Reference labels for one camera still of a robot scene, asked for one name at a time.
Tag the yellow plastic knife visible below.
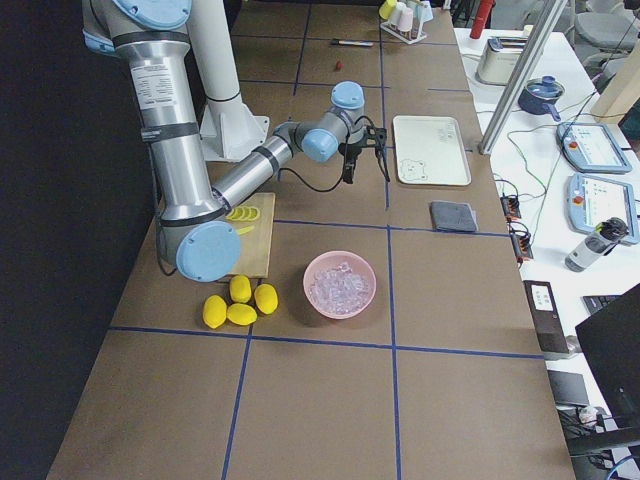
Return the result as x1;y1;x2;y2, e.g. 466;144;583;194
235;225;255;236

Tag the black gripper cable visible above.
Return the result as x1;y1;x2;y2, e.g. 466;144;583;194
277;115;377;193

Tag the teach pendant near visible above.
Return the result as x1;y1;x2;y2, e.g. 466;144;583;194
566;173;639;245

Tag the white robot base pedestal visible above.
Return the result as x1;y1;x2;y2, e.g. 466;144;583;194
187;0;269;162

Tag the white bear tray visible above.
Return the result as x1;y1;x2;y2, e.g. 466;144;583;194
393;115;471;187

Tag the pink bowl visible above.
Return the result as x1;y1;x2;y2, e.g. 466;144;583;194
303;250;377;320

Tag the yellow lemon right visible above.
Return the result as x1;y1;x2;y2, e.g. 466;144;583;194
254;283;279;315

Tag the teach pendant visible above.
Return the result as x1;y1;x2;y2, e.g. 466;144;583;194
566;173;639;245
556;122;632;174

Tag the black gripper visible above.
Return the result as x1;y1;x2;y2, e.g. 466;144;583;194
338;125;390;184

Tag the steel muddler black tip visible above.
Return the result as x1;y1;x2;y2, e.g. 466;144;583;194
330;38;374;48

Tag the pink cup on rack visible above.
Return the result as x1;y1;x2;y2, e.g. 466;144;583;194
388;3;414;33

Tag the blue pot with lid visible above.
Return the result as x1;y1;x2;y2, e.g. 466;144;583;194
518;75;565;122

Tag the yellow lemon left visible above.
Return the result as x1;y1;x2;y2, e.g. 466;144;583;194
202;295;228;329

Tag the teach pendant far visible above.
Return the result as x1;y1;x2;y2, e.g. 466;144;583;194
556;122;632;174

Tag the wooden cutting board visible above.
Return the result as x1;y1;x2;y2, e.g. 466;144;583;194
223;192;276;278

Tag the white wire cup rack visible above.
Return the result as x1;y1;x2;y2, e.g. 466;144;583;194
380;21;428;45

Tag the yellow lemon top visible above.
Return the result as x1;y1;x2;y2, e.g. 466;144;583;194
229;275;252;303

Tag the yellow lemon bottom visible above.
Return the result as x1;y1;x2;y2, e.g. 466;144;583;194
226;303;258;326

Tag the yellow cup on rack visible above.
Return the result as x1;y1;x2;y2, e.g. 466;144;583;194
378;0;397;20

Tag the aluminium frame post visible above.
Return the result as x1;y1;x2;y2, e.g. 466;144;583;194
478;0;567;155

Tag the clear water bottle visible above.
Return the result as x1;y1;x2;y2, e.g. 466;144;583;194
564;217;629;272

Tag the pile of clear ice cubes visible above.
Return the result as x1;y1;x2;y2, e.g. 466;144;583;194
307;261;372;316

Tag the black laptop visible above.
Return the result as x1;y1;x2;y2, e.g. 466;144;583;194
576;286;639;426

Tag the yellow lemon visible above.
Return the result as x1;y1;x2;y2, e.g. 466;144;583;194
202;295;228;329
254;283;279;315
226;303;258;326
229;275;252;303

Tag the black box with label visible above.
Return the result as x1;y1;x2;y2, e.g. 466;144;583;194
523;280;569;360

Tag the grey folded cloth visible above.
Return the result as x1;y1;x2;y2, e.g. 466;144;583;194
429;201;478;233

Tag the lemon slices row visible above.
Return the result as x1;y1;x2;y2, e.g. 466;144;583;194
225;205;261;222

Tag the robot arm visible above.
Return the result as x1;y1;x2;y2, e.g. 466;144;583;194
82;1;386;282

